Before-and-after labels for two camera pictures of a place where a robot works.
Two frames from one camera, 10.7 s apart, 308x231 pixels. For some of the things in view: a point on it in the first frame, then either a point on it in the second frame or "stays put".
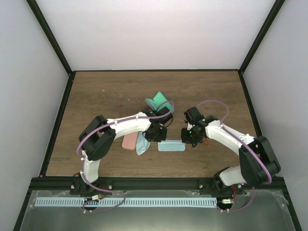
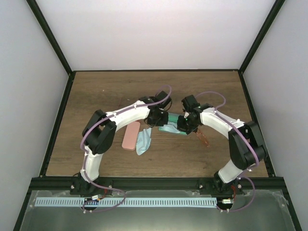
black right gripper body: x=191 y=137 → x=187 y=125
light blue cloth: x=142 y=144 stays put
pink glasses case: x=129 y=142 stays put
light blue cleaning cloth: x=171 y=145 → x=170 y=127
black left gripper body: x=156 y=134 → x=158 y=120
